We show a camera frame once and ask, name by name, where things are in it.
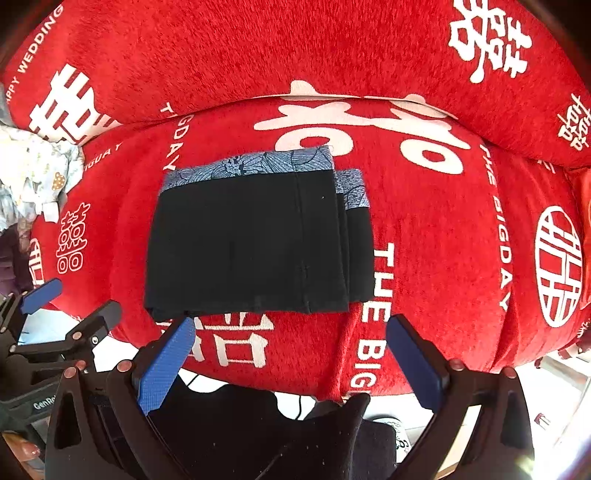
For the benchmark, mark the white floral cloth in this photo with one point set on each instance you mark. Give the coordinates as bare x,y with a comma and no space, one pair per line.
32,170

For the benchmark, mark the white printed slipper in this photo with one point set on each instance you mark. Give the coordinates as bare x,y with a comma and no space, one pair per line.
400,443

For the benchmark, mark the dark purple cloth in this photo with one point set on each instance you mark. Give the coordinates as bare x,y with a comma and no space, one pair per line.
11,263

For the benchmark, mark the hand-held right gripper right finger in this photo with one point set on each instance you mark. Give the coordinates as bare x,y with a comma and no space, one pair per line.
411,360

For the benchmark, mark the person's left hand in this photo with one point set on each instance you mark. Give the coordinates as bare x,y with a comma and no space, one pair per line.
25,450

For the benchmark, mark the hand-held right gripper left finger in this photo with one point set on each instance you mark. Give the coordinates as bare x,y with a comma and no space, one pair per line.
166,364

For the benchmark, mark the red printed blanket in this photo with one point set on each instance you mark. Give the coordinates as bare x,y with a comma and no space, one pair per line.
323,46

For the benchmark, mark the black pants with blue waistband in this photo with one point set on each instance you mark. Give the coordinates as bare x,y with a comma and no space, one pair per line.
240,240

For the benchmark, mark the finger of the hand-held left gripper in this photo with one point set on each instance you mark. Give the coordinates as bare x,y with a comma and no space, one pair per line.
99,319
42,293

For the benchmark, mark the person's black trousers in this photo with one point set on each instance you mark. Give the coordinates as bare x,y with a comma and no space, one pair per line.
258,438

